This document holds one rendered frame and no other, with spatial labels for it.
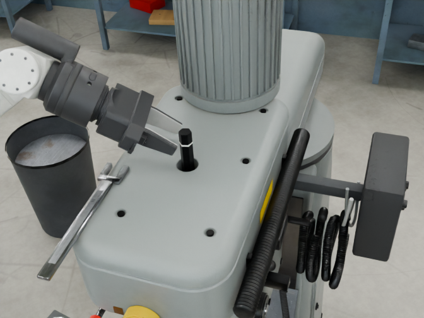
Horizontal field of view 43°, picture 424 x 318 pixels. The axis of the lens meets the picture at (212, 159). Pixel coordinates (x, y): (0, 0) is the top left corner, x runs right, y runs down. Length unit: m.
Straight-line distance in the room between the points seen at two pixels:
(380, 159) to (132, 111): 0.58
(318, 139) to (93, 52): 4.05
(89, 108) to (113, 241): 0.20
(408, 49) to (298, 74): 3.45
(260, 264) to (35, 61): 0.45
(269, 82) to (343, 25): 4.38
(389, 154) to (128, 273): 0.65
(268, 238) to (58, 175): 2.29
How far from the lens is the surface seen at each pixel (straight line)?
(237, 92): 1.00
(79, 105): 0.83
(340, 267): 1.29
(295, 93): 1.34
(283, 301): 1.10
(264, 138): 0.96
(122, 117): 0.83
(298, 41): 1.55
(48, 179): 3.12
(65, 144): 3.35
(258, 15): 0.94
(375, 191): 1.13
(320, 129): 1.54
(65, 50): 0.85
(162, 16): 5.21
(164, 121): 0.90
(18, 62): 0.81
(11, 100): 0.92
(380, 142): 1.25
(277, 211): 0.95
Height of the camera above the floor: 2.48
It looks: 40 degrees down
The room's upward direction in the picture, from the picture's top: 3 degrees counter-clockwise
